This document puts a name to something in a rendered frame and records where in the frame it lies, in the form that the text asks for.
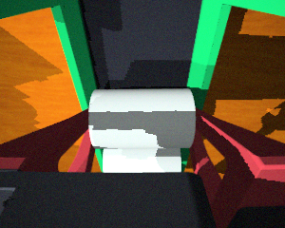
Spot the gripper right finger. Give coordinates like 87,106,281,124
189,107,285,228

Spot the white cylinder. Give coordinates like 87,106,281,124
103,148,181,172
88,88,196,149

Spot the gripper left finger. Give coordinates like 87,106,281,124
0,108,96,172

